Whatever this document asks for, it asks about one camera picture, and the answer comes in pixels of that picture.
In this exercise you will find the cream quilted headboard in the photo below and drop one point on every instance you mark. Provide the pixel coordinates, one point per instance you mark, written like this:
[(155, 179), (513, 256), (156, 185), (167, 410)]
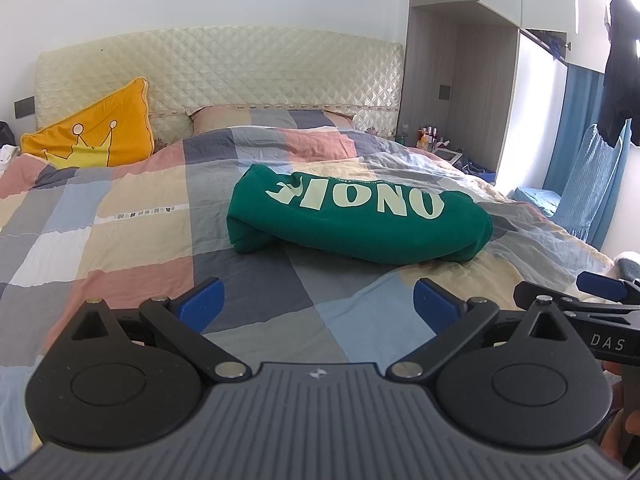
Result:
[(250, 70)]

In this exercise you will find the black hanging garment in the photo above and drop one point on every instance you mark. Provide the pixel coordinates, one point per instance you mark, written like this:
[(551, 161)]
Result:
[(620, 85)]

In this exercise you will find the patchwork checked duvet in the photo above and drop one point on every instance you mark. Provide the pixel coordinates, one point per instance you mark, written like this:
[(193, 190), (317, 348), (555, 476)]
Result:
[(125, 250)]

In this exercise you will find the yellow crown print pillow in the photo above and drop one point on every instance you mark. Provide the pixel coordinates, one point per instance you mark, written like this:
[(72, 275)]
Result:
[(125, 110)]

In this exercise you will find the grey wood-grain wardrobe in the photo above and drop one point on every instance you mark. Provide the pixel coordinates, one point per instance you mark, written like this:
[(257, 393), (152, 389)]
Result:
[(475, 85)]

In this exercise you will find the yellow bottle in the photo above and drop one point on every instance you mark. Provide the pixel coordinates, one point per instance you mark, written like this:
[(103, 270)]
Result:
[(423, 141)]

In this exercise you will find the black clothes pile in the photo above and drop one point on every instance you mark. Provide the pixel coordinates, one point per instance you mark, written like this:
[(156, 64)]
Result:
[(6, 132)]

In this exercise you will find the white crumpled cloth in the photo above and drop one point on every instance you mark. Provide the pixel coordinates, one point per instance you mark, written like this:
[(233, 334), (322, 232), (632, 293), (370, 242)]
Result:
[(7, 157)]

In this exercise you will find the dark wall switch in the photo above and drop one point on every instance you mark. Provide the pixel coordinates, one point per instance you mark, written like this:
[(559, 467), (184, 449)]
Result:
[(24, 107), (444, 92)]

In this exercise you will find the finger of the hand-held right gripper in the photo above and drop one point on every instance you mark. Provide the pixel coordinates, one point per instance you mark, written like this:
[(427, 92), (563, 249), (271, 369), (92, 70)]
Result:
[(590, 305), (600, 281)]

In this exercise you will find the white picture frame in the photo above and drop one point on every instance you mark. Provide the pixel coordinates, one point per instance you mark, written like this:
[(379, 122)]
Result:
[(448, 156)]

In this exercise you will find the person's right hand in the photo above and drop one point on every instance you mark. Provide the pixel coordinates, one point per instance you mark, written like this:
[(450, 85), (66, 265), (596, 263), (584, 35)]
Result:
[(610, 435)]

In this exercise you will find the green bottle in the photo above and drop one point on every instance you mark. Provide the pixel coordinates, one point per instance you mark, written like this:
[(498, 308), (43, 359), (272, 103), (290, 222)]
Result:
[(401, 135)]

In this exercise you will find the group of cosmetic bottles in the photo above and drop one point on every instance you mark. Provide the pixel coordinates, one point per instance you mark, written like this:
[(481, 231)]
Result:
[(435, 136)]

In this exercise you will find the green hoodie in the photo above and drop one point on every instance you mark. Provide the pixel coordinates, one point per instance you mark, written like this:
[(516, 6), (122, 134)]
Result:
[(360, 230)]

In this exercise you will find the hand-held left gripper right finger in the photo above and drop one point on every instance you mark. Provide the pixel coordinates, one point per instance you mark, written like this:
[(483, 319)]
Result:
[(437, 305)]

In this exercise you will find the blue curtain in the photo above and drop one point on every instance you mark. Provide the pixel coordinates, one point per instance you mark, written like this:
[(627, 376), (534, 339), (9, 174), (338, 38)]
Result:
[(575, 110)]

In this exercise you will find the beige patchwork pillow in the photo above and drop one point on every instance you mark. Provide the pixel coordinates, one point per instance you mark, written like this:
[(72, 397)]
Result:
[(225, 117)]

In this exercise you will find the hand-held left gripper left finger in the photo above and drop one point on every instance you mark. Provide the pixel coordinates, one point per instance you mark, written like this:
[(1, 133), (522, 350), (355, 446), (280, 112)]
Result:
[(202, 302)]

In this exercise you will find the blue covered chair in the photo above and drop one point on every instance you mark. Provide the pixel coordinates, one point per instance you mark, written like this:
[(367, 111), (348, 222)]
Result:
[(585, 180)]

